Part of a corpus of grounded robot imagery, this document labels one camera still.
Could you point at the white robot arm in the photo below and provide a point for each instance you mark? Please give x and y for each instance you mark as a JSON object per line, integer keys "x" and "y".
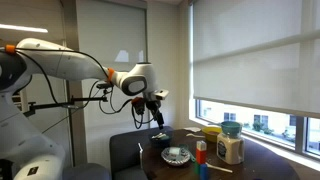
{"x": 37, "y": 156}

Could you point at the yellow bowl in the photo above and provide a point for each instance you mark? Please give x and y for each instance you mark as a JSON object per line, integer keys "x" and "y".
{"x": 211, "y": 133}

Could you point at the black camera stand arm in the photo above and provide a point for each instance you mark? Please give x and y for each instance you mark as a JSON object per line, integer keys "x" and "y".
{"x": 33, "y": 107}

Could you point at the dark blue bowl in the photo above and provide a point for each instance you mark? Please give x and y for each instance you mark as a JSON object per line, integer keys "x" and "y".
{"x": 161, "y": 140}

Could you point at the grey sofa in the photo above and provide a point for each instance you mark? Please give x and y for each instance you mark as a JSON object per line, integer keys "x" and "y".
{"x": 125, "y": 157}

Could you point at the patterned white bowl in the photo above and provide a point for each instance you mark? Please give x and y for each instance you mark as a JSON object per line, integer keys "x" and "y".
{"x": 175, "y": 156}

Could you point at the colourful block tower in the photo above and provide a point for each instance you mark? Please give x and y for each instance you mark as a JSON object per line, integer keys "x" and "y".
{"x": 200, "y": 165}

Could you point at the white plastic fork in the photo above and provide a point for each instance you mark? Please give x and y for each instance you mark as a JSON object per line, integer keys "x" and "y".
{"x": 193, "y": 135}

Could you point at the teal measuring spoon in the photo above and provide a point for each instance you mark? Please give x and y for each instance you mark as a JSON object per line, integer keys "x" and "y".
{"x": 186, "y": 148}

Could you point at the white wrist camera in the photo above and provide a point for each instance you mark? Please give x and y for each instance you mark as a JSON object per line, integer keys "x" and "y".
{"x": 161, "y": 94}

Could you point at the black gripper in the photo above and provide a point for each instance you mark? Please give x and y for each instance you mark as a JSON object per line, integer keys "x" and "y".
{"x": 140, "y": 104}

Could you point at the round wooden table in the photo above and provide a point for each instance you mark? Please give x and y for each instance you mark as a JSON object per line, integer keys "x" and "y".
{"x": 259, "y": 163}

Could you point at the white plastic spoon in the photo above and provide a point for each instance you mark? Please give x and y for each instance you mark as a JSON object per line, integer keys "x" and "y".
{"x": 219, "y": 168}

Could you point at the white paper note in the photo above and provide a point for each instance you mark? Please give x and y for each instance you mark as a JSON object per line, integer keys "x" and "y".
{"x": 193, "y": 129}

